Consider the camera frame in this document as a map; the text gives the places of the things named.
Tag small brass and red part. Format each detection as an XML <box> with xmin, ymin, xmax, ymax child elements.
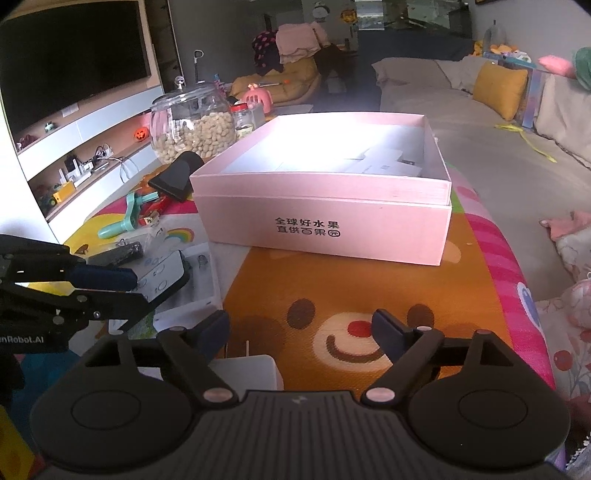
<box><xmin>140</xmin><ymin>196</ymin><xmax>172</xmax><ymax>228</ymax></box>

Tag black rectangular pouch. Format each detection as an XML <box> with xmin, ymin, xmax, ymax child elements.
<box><xmin>88</xmin><ymin>242</ymin><xmax>144</xmax><ymax>269</ymax></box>

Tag small white box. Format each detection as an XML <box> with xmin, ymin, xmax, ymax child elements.
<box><xmin>208</xmin><ymin>354</ymin><xmax>285</xmax><ymax>394</ymax></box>

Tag black television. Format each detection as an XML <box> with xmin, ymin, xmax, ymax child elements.
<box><xmin>0</xmin><ymin>0</ymin><xmax>153</xmax><ymax>136</ymax></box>

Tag white devices on shelf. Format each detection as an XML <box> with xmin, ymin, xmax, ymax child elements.
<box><xmin>59</xmin><ymin>154</ymin><xmax>97</xmax><ymax>184</ymax></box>

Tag yellow toy truck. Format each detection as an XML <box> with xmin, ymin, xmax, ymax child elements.
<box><xmin>39</xmin><ymin>182</ymin><xmax>75</xmax><ymax>209</ymax></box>

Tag pink plush item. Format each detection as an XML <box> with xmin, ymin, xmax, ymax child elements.
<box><xmin>537</xmin><ymin>54</ymin><xmax>578</xmax><ymax>79</ymax></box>

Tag green cloth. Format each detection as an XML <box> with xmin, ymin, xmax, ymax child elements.
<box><xmin>572</xmin><ymin>46</ymin><xmax>591</xmax><ymax>92</ymax></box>

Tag green plastic tool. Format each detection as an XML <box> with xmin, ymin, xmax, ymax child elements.
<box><xmin>97</xmin><ymin>191</ymin><xmax>161</xmax><ymax>239</ymax></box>

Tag glass jar of nuts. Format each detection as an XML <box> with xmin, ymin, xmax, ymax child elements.
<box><xmin>150</xmin><ymin>76</ymin><xmax>236</xmax><ymax>165</ymax></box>

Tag pink cardboard box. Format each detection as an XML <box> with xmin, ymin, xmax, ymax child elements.
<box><xmin>189</xmin><ymin>112</ymin><xmax>453</xmax><ymax>267</ymax></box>

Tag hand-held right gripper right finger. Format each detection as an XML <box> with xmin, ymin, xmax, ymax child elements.
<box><xmin>360</xmin><ymin>308</ymin><xmax>511</xmax><ymax>407</ymax></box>

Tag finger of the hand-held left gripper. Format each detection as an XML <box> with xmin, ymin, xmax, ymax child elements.
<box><xmin>0</xmin><ymin>234</ymin><xmax>139</xmax><ymax>292</ymax></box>
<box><xmin>0</xmin><ymin>282</ymin><xmax>155</xmax><ymax>334</ymax></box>

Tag small jar with red lid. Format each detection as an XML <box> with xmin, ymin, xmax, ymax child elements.
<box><xmin>231</xmin><ymin>102</ymin><xmax>255</xmax><ymax>140</ymax></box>

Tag floral blanket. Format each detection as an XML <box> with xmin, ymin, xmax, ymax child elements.
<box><xmin>534</xmin><ymin>211</ymin><xmax>591</xmax><ymax>467</ymax></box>

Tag yellow bean bag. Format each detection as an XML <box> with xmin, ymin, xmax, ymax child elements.
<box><xmin>230</xmin><ymin>56</ymin><xmax>325</xmax><ymax>108</ymax></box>

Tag yellow block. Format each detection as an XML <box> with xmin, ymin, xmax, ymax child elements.
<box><xmin>0</xmin><ymin>405</ymin><xmax>37</xmax><ymax>480</ymax></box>

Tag beige sofa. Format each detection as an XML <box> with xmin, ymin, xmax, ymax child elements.
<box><xmin>372</xmin><ymin>45</ymin><xmax>591</xmax><ymax>301</ymax></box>

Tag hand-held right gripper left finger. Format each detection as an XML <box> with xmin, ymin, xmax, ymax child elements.
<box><xmin>83</xmin><ymin>310</ymin><xmax>236</xmax><ymax>407</ymax></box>

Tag pink plastic toy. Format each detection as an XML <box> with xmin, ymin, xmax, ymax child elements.
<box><xmin>244</xmin><ymin>85</ymin><xmax>276</xmax><ymax>114</ymax></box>

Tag dark brown clothing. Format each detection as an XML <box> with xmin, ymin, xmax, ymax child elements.
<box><xmin>318</xmin><ymin>43</ymin><xmax>359</xmax><ymax>80</ymax></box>

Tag dark polka dot cloth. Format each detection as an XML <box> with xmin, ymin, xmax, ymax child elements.
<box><xmin>251</xmin><ymin>31</ymin><xmax>283</xmax><ymax>75</ymax></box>

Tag yellow ribbon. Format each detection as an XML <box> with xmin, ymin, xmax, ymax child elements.
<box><xmin>496</xmin><ymin>122</ymin><xmax>560</xmax><ymax>164</ymax></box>

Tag pink clothes pile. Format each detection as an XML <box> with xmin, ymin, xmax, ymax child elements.
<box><xmin>276</xmin><ymin>21</ymin><xmax>331</xmax><ymax>62</ymax></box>

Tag yellow cushion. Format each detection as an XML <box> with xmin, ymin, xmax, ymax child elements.
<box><xmin>471</xmin><ymin>62</ymin><xmax>529</xmax><ymax>122</ymax></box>

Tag white tv cabinet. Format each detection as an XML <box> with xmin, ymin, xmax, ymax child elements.
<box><xmin>17</xmin><ymin>108</ymin><xmax>160</xmax><ymax>234</ymax></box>

